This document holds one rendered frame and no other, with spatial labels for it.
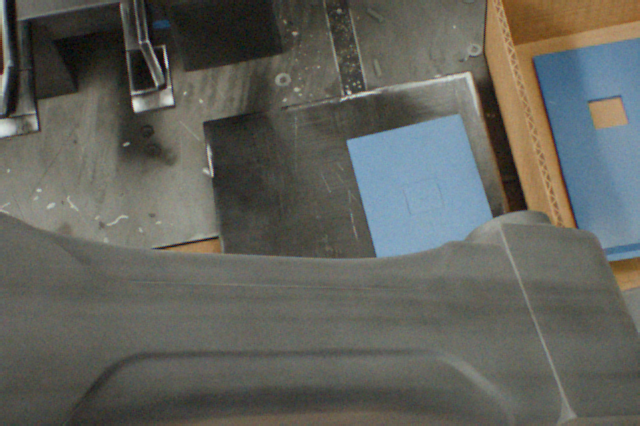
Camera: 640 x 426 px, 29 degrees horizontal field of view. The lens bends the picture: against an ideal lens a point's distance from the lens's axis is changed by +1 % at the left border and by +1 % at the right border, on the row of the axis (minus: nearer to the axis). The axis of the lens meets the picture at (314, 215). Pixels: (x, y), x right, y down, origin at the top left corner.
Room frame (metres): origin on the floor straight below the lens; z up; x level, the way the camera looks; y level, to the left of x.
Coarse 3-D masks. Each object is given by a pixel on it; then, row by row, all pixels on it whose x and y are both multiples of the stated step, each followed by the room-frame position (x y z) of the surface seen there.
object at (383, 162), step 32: (416, 128) 0.36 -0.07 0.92; (448, 128) 0.35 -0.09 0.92; (352, 160) 0.35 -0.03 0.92; (384, 160) 0.34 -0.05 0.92; (416, 160) 0.34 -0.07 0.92; (448, 160) 0.33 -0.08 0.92; (384, 192) 0.32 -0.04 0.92; (448, 192) 0.31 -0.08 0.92; (480, 192) 0.31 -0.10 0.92; (384, 224) 0.30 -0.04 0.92; (416, 224) 0.30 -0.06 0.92; (448, 224) 0.29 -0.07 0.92; (480, 224) 0.29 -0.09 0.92; (384, 256) 0.28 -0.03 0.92
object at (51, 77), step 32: (192, 0) 0.45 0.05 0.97; (224, 0) 0.45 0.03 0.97; (256, 0) 0.45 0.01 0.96; (32, 32) 0.45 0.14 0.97; (64, 32) 0.45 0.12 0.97; (192, 32) 0.45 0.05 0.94; (224, 32) 0.45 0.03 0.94; (256, 32) 0.45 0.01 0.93; (0, 64) 0.45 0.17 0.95; (64, 64) 0.45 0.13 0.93; (192, 64) 0.45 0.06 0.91; (224, 64) 0.45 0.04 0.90
